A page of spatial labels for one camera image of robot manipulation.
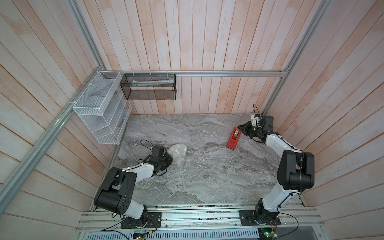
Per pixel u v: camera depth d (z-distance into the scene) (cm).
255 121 84
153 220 73
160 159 76
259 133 72
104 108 72
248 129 83
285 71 93
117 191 44
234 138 101
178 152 91
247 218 73
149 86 104
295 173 48
